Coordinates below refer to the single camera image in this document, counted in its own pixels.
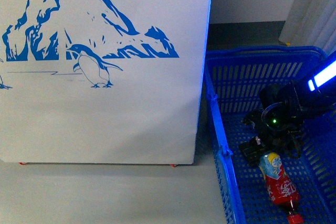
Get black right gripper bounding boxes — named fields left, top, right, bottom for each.
left=239, top=81, right=303, bottom=166

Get red iced tea bottle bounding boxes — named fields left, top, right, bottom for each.
left=259, top=152, right=305, bottom=224

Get blue plastic shopping basket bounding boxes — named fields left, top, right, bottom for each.
left=204, top=46, right=335, bottom=223

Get white vertical blinds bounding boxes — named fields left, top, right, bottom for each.
left=279, top=0, right=335, bottom=54

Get white chest freezer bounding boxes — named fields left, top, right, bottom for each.
left=1, top=0, right=211, bottom=165

